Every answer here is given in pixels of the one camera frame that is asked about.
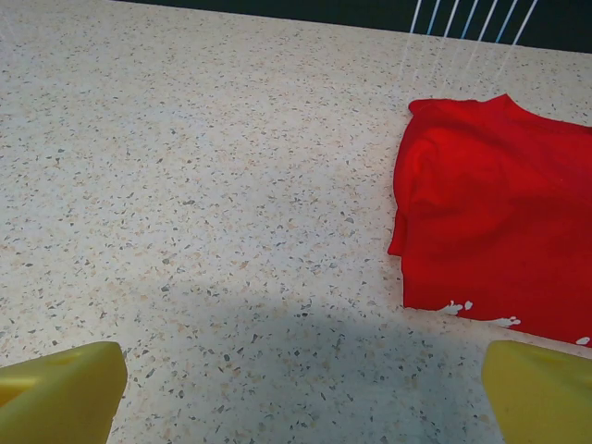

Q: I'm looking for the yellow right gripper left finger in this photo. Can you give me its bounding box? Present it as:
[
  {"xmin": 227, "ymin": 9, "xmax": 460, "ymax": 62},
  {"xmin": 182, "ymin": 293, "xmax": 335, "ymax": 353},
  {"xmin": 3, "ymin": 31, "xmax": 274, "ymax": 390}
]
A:
[{"xmin": 0, "ymin": 340, "xmax": 129, "ymax": 444}]

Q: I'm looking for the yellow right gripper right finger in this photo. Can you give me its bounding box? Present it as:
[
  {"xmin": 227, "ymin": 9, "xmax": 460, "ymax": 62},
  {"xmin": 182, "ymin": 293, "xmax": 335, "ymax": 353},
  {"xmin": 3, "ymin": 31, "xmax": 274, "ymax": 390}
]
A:
[{"xmin": 480, "ymin": 339, "xmax": 592, "ymax": 444}]

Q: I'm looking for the red t-shirt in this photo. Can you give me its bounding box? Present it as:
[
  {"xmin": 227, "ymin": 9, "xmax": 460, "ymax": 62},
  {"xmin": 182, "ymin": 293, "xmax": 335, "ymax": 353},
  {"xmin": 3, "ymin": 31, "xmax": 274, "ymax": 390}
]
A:
[{"xmin": 387, "ymin": 93, "xmax": 592, "ymax": 349}]

